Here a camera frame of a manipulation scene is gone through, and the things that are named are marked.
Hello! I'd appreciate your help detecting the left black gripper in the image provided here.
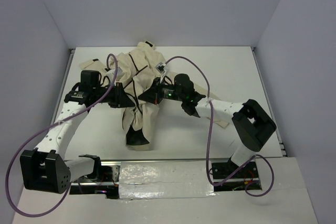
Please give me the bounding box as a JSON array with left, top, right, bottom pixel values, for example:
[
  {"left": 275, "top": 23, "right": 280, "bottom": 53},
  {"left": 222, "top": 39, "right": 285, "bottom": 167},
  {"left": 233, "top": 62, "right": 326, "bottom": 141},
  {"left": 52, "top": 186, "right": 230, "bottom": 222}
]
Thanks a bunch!
[{"left": 93, "top": 82, "right": 135, "bottom": 109}]

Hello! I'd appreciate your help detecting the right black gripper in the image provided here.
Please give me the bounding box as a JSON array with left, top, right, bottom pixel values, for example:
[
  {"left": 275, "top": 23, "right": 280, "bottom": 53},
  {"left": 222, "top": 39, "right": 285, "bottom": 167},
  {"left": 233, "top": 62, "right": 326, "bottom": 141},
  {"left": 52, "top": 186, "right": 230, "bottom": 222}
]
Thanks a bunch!
[{"left": 139, "top": 76, "right": 185, "bottom": 104}]

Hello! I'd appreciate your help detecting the beige jacket black lining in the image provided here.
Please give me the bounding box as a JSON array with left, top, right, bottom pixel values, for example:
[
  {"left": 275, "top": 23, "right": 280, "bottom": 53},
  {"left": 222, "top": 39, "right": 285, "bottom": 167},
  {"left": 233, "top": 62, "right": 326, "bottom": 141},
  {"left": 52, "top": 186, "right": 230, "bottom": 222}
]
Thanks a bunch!
[{"left": 78, "top": 40, "right": 230, "bottom": 153}]

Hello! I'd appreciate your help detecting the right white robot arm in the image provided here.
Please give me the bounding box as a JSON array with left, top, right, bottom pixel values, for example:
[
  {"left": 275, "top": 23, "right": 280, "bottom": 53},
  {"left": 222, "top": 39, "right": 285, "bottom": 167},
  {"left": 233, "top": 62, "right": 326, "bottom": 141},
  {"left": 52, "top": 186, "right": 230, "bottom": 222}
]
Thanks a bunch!
[{"left": 138, "top": 74, "right": 277, "bottom": 177}]

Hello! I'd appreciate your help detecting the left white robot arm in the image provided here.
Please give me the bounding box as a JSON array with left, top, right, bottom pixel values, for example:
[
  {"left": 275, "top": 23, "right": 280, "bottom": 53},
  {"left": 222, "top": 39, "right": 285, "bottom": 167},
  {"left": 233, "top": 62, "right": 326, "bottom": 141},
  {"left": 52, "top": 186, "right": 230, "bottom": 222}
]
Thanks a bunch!
[{"left": 20, "top": 68, "right": 135, "bottom": 194}]

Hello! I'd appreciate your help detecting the silver tape sheet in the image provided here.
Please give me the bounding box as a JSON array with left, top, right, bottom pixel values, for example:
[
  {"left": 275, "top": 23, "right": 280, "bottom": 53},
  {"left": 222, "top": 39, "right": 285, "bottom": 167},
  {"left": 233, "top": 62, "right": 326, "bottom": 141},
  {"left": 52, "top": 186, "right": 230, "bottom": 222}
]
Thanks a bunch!
[{"left": 119, "top": 161, "right": 215, "bottom": 199}]

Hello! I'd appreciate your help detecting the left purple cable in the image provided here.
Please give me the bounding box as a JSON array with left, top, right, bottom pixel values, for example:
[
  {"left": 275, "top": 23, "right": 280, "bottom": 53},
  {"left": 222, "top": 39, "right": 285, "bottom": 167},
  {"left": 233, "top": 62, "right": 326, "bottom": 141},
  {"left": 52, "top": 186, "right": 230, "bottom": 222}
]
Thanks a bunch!
[{"left": 5, "top": 54, "right": 118, "bottom": 218}]

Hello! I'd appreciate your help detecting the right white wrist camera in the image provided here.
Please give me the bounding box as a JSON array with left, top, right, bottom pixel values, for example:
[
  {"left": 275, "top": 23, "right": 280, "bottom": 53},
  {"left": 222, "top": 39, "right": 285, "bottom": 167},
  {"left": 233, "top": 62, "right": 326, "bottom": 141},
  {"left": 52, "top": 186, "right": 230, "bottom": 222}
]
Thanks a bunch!
[{"left": 155, "top": 62, "right": 166, "bottom": 78}]

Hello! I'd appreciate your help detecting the right table edge rail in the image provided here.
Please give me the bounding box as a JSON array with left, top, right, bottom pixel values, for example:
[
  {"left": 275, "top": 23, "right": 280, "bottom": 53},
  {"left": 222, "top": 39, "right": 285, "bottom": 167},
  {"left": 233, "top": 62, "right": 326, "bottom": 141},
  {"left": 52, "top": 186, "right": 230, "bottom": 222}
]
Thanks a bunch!
[{"left": 251, "top": 47, "right": 288, "bottom": 157}]

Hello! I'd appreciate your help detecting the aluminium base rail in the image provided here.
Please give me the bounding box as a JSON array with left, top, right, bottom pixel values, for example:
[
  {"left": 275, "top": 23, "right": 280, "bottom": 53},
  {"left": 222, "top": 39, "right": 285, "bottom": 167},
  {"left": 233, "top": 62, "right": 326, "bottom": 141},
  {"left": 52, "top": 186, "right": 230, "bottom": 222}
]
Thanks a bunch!
[{"left": 70, "top": 161, "right": 261, "bottom": 199}]

